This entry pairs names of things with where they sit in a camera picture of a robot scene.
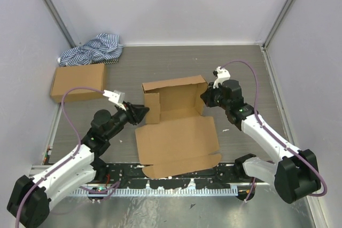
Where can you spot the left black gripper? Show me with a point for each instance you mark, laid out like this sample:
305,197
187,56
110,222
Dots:
135,112

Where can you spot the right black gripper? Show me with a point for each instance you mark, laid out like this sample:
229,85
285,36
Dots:
207,95

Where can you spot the brown cardboard box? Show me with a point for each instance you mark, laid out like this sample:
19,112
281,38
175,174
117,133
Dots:
88,78

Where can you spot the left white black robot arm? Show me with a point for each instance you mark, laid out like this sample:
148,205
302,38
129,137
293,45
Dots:
33,198

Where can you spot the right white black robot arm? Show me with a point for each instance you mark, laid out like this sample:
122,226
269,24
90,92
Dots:
292,172

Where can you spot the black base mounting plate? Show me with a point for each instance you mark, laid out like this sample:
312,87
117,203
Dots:
130,175

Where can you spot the blue white striped cloth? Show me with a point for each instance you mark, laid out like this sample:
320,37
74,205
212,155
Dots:
102,49

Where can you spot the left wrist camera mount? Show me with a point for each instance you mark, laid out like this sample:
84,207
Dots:
116,97

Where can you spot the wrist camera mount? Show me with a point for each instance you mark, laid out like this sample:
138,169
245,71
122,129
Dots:
116,97
221,75

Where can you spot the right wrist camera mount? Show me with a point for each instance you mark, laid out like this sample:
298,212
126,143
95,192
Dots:
221,75

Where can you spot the slotted grey cable duct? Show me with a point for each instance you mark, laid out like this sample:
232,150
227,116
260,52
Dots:
188,191

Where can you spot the right aluminium frame post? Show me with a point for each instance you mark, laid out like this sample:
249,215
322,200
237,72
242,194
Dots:
281,16

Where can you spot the aluminium frame post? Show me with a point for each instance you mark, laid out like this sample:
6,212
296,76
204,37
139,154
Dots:
281,16
58,20

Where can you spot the left aluminium frame post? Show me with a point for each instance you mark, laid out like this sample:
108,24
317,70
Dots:
58,20

